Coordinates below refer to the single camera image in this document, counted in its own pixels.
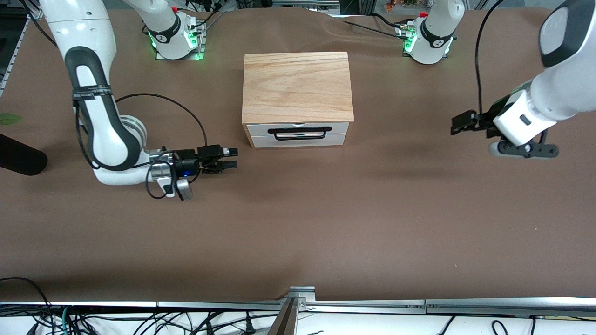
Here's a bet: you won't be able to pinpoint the white drawer with black handle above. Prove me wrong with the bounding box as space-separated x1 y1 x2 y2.
246 123 350 141

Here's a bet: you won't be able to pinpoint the light wooden drawer cabinet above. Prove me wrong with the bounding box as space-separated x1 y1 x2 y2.
242 51 355 149

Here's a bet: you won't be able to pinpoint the brown table cloth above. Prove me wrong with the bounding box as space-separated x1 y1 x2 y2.
0 6 596 303

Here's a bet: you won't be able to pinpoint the black cylinder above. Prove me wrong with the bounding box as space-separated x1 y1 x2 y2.
0 134 48 176

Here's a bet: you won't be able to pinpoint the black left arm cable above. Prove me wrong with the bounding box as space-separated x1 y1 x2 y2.
474 0 503 114

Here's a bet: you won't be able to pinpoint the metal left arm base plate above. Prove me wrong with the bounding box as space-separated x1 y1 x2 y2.
396 23 450 60

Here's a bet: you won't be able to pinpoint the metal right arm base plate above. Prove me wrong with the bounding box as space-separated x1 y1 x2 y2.
155 21 206 61

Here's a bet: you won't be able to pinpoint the black cable on cloth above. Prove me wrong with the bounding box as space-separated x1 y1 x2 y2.
342 13 411 39

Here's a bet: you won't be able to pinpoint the black base cables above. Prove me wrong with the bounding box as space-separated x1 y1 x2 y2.
186 0 229 31

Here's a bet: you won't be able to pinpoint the aluminium table edge rail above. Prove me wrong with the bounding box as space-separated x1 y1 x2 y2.
426 298 596 317
303 300 426 314
157 301 285 311
0 301 157 308

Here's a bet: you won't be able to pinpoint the aluminium corner bracket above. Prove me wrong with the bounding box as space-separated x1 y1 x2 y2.
288 286 317 303

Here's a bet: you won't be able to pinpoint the black cable tangle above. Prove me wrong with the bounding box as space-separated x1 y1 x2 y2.
70 309 280 335

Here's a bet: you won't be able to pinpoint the aluminium post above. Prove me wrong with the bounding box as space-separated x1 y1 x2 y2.
267 298 306 335

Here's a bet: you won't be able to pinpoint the aluminium background rail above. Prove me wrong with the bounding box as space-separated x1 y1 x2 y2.
272 0 340 7

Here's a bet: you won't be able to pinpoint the teal cable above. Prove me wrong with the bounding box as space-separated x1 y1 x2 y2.
58 306 73 335

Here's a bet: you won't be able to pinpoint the black looped cable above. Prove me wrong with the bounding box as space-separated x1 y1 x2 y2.
0 277 52 322

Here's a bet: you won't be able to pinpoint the aluminium side rail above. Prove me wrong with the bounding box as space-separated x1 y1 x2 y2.
0 14 34 96

